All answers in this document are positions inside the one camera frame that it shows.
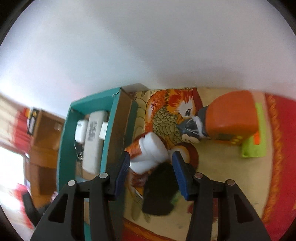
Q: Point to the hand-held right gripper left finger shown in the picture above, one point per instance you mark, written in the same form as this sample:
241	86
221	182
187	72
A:
122	171

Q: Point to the black pouch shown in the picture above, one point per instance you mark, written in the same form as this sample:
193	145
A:
159	190

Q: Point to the white bottle with orange label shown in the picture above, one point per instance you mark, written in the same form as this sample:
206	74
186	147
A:
150	150

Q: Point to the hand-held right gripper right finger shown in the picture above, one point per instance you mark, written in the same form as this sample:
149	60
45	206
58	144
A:
180	176

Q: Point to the black and yellow box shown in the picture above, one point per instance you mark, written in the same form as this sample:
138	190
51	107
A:
32	120

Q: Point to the small white charger block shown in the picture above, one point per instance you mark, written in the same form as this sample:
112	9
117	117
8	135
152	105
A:
104	131

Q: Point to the small white charger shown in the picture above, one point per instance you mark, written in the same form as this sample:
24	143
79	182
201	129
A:
81	132

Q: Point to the wooden shelf unit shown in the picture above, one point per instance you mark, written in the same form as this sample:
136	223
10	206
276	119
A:
41	139

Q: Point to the red printed blanket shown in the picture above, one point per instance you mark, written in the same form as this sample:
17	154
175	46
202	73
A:
231	185

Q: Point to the red and white packet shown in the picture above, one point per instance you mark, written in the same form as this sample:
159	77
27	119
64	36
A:
138	179

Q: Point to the orange digital timer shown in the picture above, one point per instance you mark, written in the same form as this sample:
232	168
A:
231	113

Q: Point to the white power adapter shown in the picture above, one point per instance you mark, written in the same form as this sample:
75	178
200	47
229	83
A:
92	150

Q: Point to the teal cardboard box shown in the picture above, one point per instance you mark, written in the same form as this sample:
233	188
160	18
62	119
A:
69	120

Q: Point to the green utility knife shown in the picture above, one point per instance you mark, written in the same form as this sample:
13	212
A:
256	139

